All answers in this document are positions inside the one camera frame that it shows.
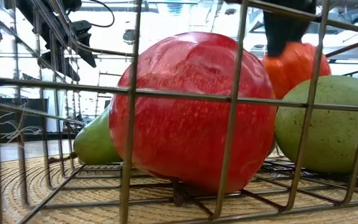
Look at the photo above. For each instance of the deep green lime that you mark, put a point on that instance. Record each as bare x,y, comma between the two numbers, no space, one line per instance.
98,143

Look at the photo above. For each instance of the red apple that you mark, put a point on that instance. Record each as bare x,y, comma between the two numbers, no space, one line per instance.
182,130

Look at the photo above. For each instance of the black low wall panel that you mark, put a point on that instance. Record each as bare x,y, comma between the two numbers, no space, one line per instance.
33,119

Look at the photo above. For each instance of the ridged orange tangerine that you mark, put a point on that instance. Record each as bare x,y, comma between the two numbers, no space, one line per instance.
287,74

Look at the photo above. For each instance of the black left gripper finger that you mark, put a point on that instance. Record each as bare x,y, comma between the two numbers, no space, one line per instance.
89,57

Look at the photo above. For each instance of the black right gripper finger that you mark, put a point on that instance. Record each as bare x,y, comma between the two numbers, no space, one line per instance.
286,28

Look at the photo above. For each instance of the pale green speckled pear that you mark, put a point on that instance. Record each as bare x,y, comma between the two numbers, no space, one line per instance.
331,137

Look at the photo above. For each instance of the round woven straw placemat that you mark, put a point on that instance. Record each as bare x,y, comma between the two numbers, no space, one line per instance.
8,193

